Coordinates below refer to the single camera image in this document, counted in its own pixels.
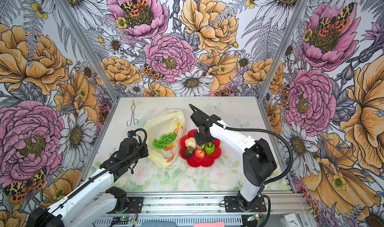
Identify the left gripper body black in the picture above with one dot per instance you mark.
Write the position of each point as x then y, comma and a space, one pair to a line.
138, 150

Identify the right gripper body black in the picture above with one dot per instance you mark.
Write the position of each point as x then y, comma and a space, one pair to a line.
202, 139

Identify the cream fake garlic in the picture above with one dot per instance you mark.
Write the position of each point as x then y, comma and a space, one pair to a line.
191, 142

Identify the green fake pepper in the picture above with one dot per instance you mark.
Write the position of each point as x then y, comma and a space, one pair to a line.
209, 148

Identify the red fake apple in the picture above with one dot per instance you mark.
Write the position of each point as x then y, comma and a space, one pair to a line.
199, 155

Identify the dark purple fake mangosteen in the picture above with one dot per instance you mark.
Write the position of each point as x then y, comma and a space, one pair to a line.
188, 152

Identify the red flower-shaped bowl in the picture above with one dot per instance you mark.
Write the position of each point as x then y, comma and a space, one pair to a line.
209, 160

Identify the translucent yellowish plastic bag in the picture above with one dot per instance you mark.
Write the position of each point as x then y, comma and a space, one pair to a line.
167, 122

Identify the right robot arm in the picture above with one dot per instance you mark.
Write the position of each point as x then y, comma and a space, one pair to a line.
258, 160

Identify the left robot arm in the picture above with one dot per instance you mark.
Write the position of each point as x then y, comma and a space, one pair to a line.
97, 196

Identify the green fake grapes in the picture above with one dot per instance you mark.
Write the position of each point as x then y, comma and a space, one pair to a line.
166, 140

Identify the metal tongs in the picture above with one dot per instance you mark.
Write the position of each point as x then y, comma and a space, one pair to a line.
133, 120

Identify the small circuit board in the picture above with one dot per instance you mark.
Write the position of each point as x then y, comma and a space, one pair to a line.
124, 221

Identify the pink cloth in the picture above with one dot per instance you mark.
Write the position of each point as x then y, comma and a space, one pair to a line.
215, 224

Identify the white clock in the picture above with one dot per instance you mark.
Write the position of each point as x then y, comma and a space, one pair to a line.
291, 220

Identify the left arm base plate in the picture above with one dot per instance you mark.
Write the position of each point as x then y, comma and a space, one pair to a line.
130, 205

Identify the aluminium front rail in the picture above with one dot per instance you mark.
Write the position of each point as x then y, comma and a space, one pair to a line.
209, 203

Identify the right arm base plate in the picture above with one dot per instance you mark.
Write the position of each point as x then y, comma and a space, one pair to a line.
237, 204

